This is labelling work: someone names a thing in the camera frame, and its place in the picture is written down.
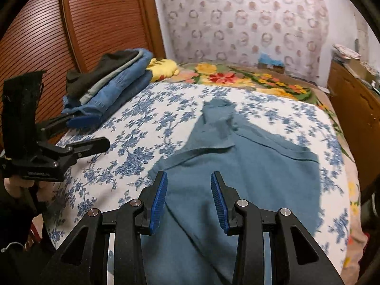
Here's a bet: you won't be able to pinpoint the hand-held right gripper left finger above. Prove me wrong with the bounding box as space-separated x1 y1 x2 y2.
38 171 168 285

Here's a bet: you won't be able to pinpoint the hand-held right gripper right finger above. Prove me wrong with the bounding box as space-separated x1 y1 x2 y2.
210 171 345 285

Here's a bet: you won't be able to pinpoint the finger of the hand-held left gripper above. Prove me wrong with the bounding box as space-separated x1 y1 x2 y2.
56 137 111 161
37 114 101 132

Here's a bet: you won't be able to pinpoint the teal sweater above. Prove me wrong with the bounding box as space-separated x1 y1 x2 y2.
142 99 325 285

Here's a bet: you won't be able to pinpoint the person's left hand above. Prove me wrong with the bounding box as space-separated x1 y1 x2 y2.
4 177 55 213

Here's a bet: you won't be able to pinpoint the grey-green folded garment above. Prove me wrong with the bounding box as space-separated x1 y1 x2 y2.
80 50 143 105

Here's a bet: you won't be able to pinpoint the black folded garment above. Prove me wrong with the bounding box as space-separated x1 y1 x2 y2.
65 50 141 99

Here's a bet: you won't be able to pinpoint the stack of folded clothes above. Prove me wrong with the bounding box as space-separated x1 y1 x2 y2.
61 48 154 125

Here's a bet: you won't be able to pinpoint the dark blue folded jeans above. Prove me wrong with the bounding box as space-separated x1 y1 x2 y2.
95 71 152 120

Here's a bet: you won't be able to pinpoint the blue floral white bedsheet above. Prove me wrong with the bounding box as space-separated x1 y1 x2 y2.
47 81 354 281

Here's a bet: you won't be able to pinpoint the ribbed wooden headboard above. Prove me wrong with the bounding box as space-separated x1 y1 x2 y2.
0 0 166 156

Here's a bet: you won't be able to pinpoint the yellow plush toy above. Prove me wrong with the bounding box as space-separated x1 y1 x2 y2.
147 57 179 82

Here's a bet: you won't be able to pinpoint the colourful flower blanket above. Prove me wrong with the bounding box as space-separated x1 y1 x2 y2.
151 61 367 245

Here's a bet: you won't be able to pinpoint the wooden cabinet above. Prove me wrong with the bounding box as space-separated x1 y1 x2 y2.
327 61 380 170

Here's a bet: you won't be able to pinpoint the cardboard box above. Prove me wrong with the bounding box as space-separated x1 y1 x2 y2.
347 57 378 81

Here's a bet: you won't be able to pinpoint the patterned cloth pile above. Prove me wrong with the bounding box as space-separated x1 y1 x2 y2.
332 43 361 62

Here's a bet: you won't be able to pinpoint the ring-patterned curtain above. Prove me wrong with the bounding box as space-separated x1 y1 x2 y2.
151 0 331 81

